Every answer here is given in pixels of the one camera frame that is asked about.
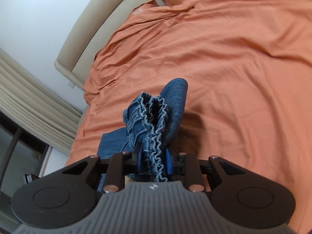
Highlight blue denim jeans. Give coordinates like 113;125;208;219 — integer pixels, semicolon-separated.
97;78;188;182

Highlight dark framed window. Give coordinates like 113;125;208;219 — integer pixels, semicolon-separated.
1;113;49;225

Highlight beige curtain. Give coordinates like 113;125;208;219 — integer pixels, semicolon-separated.
1;50;82;155

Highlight beige upholstered headboard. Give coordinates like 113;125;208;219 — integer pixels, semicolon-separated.
54;0;150;89

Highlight orange bed duvet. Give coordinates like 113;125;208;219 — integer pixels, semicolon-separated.
68;0;311;233

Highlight white wall switch plate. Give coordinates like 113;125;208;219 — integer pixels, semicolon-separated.
67;80;75;89

